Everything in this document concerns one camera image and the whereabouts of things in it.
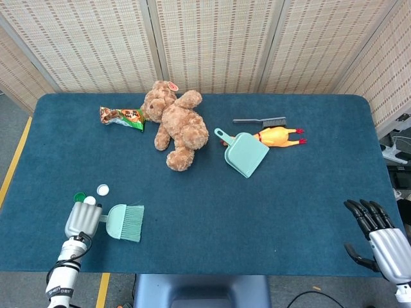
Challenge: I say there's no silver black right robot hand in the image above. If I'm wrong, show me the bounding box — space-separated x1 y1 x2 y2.
343 198 411 286

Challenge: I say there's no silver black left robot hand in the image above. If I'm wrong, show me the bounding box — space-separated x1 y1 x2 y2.
64 201 103 240

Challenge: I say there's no small mint green broom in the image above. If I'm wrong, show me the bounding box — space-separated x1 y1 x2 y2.
98 204 145 243

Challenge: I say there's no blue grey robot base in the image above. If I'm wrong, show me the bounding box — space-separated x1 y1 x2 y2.
133 273 272 308

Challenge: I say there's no green orange snack bag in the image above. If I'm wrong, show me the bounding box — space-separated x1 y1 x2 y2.
99 106 146 132

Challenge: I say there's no blue felt table cover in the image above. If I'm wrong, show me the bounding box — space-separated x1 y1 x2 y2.
0 92 411 277

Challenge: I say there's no brown plush teddy bear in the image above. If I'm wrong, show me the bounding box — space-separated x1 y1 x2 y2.
140 80 210 172

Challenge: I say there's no yellow rubber chicken toy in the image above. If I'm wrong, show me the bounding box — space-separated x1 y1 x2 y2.
220 126 308 149

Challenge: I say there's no mint green dustpan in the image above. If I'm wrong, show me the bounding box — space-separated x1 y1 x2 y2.
214 128 270 179

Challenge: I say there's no woven bamboo folding screen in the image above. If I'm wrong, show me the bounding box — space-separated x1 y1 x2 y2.
0 0 411 131

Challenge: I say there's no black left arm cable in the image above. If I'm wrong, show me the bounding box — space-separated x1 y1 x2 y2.
47 233 93 285

